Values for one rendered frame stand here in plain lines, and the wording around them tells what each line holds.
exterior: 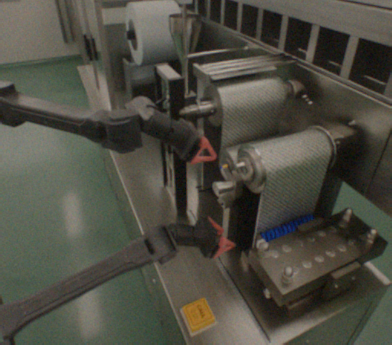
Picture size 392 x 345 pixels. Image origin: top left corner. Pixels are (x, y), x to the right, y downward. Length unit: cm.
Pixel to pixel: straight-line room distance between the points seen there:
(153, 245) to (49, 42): 567
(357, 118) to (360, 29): 25
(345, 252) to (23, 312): 84
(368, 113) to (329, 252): 42
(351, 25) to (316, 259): 67
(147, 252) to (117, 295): 138
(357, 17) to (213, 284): 88
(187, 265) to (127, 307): 104
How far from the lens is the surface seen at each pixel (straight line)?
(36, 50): 628
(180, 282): 106
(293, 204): 103
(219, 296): 104
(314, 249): 102
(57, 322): 215
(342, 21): 103
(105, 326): 206
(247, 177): 88
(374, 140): 100
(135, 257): 75
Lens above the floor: 179
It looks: 34 degrees down
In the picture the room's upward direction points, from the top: straight up
